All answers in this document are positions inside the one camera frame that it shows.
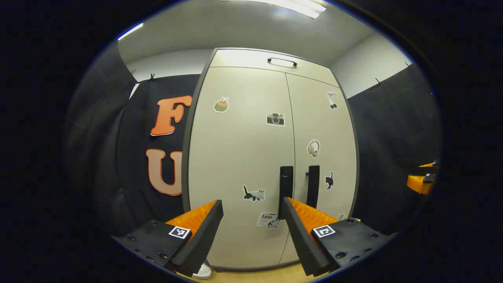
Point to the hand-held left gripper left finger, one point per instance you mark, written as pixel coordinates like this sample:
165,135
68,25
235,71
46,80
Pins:
200,239

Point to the beige cabinet drawer front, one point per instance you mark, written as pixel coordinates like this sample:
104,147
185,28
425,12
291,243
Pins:
243,59

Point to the narrow ceiling light strip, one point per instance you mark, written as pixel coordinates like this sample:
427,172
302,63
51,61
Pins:
130,31

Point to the large ceiling light panel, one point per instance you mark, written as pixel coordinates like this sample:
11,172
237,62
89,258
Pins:
287,6

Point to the white shoe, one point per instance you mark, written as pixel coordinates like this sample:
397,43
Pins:
203,272

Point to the beige double-door shoe cabinet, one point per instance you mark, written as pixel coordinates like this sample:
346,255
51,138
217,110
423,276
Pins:
185,157

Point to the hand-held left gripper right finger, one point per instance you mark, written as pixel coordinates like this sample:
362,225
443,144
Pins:
302,239

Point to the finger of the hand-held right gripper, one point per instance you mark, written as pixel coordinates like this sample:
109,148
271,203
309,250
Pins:
429,164
418,184

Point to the beige cabinet door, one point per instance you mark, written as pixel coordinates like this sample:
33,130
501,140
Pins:
235,157
326,137

